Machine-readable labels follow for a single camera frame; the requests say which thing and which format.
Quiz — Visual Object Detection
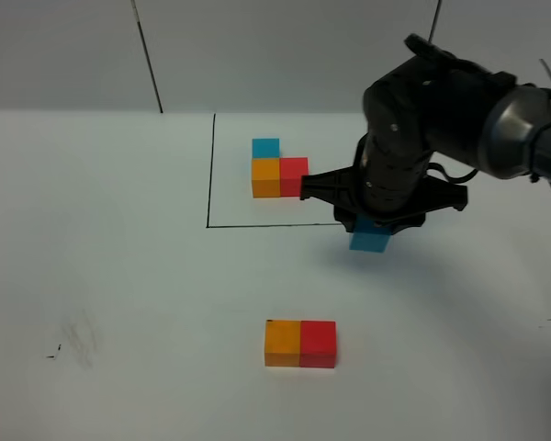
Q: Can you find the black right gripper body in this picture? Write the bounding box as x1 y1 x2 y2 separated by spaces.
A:
300 165 468 233

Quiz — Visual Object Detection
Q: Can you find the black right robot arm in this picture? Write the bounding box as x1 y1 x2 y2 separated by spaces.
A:
300 34 551 234

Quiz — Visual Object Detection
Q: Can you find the red template block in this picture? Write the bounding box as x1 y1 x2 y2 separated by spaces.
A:
279 157 309 198

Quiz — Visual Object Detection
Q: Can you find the orange template block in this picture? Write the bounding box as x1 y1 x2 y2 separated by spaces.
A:
252 158 281 198

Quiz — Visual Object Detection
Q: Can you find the blue template block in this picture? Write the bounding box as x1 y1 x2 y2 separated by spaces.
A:
252 138 280 159

